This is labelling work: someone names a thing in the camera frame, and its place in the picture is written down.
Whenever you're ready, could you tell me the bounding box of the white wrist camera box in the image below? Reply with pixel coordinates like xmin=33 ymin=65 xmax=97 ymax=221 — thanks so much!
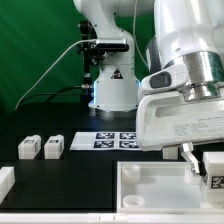
xmin=138 ymin=63 xmax=188 ymax=100

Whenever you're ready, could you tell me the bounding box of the grey camera on stand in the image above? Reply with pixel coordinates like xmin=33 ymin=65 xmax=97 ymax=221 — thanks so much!
xmin=96 ymin=38 xmax=129 ymax=52

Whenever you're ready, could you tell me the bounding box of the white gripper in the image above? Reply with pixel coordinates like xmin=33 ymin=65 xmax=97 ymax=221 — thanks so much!
xmin=136 ymin=91 xmax=224 ymax=176

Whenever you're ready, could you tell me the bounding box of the white front rail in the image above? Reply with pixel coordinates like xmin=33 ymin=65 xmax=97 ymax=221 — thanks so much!
xmin=0 ymin=213 xmax=224 ymax=224

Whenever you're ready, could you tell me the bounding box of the white obstacle block left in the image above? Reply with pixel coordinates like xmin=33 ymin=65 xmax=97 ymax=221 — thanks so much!
xmin=0 ymin=167 xmax=15 ymax=204

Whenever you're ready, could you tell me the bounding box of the black cable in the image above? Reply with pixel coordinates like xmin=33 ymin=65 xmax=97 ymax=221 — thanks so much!
xmin=19 ymin=84 xmax=94 ymax=108

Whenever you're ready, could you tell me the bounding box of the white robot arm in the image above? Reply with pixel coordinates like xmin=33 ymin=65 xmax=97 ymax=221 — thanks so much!
xmin=73 ymin=0 xmax=224 ymax=174

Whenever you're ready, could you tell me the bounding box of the white square tabletop part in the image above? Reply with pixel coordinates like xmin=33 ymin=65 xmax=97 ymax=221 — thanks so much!
xmin=116 ymin=161 xmax=224 ymax=215

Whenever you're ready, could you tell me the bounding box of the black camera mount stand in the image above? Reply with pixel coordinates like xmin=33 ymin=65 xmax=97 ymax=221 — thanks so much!
xmin=77 ymin=20 xmax=101 ymax=101

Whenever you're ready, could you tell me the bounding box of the white marker sheet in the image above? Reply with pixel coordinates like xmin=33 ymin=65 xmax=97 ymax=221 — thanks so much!
xmin=70 ymin=132 xmax=139 ymax=151

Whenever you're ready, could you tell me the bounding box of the white cable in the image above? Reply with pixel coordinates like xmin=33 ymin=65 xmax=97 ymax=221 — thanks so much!
xmin=14 ymin=39 xmax=98 ymax=111

